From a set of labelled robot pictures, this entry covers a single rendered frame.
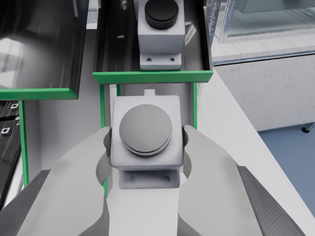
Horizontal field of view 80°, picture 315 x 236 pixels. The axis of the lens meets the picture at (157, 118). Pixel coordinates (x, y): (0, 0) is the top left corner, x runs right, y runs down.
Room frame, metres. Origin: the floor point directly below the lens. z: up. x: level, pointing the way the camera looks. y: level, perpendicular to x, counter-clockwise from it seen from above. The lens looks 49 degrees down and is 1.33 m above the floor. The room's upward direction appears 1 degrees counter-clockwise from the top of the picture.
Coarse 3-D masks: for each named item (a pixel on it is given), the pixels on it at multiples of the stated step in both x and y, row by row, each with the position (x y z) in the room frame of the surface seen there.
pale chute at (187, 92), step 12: (120, 84) 0.26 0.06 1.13; (132, 84) 0.28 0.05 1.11; (144, 84) 0.28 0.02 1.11; (156, 84) 0.28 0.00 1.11; (168, 84) 0.28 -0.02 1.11; (180, 84) 0.28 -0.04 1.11; (192, 84) 0.26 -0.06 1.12; (180, 96) 0.26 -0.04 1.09; (192, 96) 0.24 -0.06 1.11; (192, 108) 0.23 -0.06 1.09; (192, 120) 0.21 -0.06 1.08; (180, 168) 0.16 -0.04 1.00
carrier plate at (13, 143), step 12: (12, 120) 0.32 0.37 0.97; (0, 132) 0.28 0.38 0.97; (12, 132) 0.28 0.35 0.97; (0, 144) 0.24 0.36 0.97; (12, 144) 0.24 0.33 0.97; (0, 156) 0.21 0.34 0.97; (12, 156) 0.21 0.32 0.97; (0, 168) 0.18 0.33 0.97; (12, 168) 0.19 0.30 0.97; (0, 180) 0.16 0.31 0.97; (0, 192) 0.13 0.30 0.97; (0, 204) 0.11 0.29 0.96
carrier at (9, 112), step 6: (0, 102) 0.38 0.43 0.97; (6, 102) 0.38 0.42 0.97; (12, 102) 0.38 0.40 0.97; (0, 108) 0.36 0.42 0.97; (6, 108) 0.36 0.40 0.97; (0, 114) 0.34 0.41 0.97; (6, 114) 0.34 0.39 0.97; (12, 114) 0.34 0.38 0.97; (18, 114) 0.34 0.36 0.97; (0, 120) 0.33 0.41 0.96; (6, 120) 0.33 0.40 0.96
